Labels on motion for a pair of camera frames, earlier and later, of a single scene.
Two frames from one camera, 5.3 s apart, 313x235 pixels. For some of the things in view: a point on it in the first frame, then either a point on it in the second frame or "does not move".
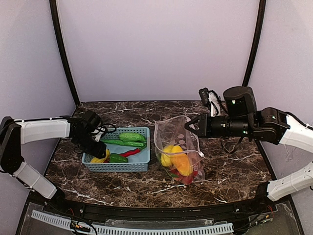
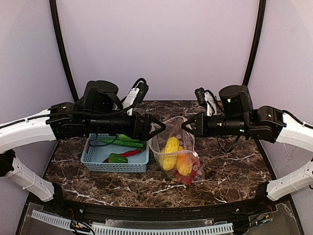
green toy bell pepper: (117, 158) does not move
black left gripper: (98, 151) to (142, 126)
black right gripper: (203, 125) does not move
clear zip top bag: (178, 150) does not move
